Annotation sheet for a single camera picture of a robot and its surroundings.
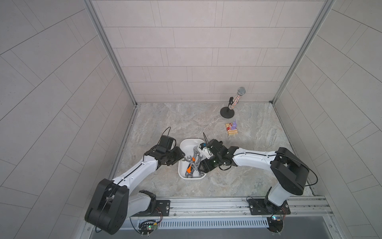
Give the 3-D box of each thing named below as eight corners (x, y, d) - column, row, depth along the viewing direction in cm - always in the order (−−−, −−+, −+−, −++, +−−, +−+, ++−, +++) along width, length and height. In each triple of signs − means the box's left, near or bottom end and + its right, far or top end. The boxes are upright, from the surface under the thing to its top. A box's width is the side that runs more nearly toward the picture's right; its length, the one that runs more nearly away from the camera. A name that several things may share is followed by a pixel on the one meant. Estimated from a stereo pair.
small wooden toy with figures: (227, 135, 100) (228, 131, 96) (225, 124, 106) (226, 120, 102) (237, 135, 100) (238, 131, 96) (234, 124, 106) (236, 120, 102)
